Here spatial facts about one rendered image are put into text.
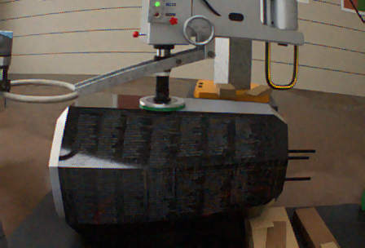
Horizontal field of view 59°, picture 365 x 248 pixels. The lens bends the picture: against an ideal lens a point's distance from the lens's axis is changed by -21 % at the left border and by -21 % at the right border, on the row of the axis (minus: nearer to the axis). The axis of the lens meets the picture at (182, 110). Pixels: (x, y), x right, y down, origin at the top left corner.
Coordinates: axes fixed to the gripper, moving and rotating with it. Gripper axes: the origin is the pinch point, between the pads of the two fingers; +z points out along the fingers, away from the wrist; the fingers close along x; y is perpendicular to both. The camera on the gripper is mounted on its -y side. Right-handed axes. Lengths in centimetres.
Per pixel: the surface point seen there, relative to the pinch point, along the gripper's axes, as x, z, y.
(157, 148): 64, 14, 49
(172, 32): 72, -37, 42
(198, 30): 78, -39, 53
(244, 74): 165, -11, 20
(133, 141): 57, 12, 40
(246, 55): 166, -24, 20
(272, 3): 123, -60, 64
